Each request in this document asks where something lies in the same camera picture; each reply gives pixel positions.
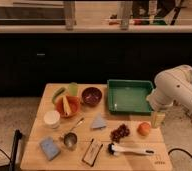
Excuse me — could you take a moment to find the grey towel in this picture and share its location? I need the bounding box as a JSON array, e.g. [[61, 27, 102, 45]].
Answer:
[[91, 114, 107, 129]]

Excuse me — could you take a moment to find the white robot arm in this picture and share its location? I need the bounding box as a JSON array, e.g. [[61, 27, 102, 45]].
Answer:
[[147, 65, 192, 123]]

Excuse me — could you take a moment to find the metal measuring cup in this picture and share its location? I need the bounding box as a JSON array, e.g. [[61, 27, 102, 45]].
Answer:
[[59, 118, 84, 150]]

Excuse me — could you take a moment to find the light green cup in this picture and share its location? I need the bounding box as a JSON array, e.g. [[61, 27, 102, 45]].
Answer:
[[68, 82, 78, 96]]

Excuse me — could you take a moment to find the white cup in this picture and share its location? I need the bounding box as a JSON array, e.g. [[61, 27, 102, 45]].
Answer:
[[43, 110, 60, 129]]

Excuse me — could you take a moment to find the orange fruit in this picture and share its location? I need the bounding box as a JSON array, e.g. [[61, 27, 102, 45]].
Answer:
[[137, 122, 151, 136]]

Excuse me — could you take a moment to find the green plastic tray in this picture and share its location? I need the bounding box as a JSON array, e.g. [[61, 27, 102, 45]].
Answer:
[[107, 79, 153, 116]]

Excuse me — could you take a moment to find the bunch of dark grapes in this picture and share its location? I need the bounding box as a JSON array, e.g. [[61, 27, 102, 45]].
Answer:
[[110, 124, 130, 143]]

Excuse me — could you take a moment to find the white dish brush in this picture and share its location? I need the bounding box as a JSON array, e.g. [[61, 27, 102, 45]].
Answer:
[[108, 143, 155, 155]]

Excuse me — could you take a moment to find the black framed card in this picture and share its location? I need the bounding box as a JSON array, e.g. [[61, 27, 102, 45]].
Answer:
[[82, 139, 103, 167]]

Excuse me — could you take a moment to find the dark red bowl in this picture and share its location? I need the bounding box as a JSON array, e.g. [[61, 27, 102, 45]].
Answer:
[[81, 87, 102, 107]]

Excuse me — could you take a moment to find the orange bowl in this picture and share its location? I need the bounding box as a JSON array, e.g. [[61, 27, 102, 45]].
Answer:
[[55, 96, 80, 118]]

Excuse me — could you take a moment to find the yellow banana piece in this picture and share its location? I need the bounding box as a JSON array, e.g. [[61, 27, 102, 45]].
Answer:
[[63, 96, 71, 116]]

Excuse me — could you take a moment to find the green cucumber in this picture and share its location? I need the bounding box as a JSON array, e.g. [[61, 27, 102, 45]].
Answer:
[[52, 87, 66, 104]]

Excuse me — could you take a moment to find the blue sponge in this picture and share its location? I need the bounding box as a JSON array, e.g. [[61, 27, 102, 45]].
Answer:
[[40, 137, 60, 161]]

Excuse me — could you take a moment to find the black stand left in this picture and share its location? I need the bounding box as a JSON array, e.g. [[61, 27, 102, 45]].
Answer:
[[9, 130, 23, 171]]

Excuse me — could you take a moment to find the black cable right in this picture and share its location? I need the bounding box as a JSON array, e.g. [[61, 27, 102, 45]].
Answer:
[[168, 147, 192, 160]]

